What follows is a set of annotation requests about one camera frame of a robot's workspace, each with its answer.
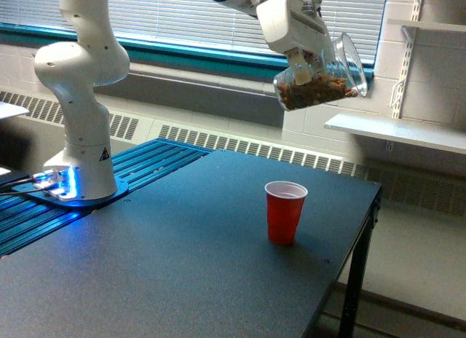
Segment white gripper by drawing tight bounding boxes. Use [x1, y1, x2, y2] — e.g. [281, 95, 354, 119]
[256, 0, 334, 85]

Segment clear plastic cup with nuts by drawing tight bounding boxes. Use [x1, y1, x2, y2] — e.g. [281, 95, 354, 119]
[273, 33, 368, 111]

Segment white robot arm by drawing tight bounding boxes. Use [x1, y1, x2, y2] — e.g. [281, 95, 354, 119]
[34, 0, 331, 203]

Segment white window blinds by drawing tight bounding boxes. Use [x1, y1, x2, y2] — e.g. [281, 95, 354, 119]
[1, 0, 386, 64]

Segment red plastic cup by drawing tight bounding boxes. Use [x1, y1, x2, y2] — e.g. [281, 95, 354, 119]
[264, 181, 308, 245]

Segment baseboard radiator vent cover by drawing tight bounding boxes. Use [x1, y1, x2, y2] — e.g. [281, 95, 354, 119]
[0, 90, 466, 217]

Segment black table leg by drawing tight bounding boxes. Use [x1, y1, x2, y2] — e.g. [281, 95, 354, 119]
[338, 201, 379, 337]

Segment white object at left edge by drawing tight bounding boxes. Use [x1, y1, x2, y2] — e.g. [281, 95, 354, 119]
[0, 102, 29, 119]

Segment white shelf bracket rail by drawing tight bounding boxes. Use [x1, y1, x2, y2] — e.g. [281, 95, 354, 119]
[390, 0, 425, 119]

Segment white upper wall shelf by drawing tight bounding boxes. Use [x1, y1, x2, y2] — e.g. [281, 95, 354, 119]
[387, 18, 466, 33]

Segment white wall shelf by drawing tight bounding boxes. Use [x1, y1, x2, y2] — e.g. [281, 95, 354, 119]
[387, 18, 466, 33]
[324, 113, 465, 154]

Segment white lower wall shelf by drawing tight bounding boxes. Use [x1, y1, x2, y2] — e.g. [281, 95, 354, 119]
[324, 113, 465, 154]

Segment blue aluminium mounting rail plate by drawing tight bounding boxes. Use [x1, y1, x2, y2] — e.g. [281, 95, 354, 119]
[1, 138, 212, 256]

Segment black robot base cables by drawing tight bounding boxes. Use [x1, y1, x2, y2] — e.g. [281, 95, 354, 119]
[0, 173, 52, 197]

